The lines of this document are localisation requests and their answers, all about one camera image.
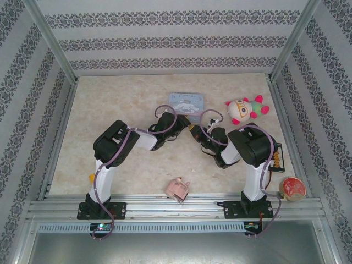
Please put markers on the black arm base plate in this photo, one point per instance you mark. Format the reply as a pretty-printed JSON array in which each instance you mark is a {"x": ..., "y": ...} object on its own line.
[
  {"x": 118, "y": 210},
  {"x": 231, "y": 210}
]

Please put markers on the aluminium frame post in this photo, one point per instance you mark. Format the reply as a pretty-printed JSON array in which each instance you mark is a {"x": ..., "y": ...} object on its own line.
[
  {"x": 49, "y": 38},
  {"x": 297, "y": 35}
]

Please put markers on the small controller circuit board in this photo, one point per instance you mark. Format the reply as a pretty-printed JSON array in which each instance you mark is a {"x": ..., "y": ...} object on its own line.
[
  {"x": 254, "y": 225},
  {"x": 101, "y": 226}
]

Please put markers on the white and pink plush toy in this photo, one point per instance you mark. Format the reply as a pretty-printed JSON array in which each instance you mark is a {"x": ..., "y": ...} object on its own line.
[{"x": 240, "y": 110}]

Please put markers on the grey sheet metal tray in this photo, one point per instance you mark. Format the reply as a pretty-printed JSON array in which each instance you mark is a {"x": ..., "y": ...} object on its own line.
[{"x": 178, "y": 247}]

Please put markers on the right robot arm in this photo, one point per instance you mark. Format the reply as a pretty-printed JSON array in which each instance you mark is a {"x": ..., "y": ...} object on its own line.
[{"x": 253, "y": 145}]

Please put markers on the pink toy appliance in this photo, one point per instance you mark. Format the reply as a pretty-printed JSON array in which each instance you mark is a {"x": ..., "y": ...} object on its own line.
[{"x": 177, "y": 189}]

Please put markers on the small yellow object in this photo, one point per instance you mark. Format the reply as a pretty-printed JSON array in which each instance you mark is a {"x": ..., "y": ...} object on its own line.
[{"x": 91, "y": 178}]

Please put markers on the round red tin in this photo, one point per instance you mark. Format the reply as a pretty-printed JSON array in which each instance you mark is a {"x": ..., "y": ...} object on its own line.
[{"x": 292, "y": 187}]

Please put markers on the black hub with orange connectors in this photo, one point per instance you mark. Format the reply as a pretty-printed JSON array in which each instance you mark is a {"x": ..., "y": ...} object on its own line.
[{"x": 277, "y": 160}]

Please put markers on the aluminium side rail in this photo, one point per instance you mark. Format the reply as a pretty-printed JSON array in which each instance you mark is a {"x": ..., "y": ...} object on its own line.
[
  {"x": 283, "y": 121},
  {"x": 57, "y": 143}
]

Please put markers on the wide aluminium mounting rail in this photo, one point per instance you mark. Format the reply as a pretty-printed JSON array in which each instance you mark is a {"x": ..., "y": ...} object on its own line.
[{"x": 165, "y": 209}]

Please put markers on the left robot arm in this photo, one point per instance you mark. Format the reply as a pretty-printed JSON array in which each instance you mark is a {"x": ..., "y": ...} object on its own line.
[{"x": 115, "y": 143}]

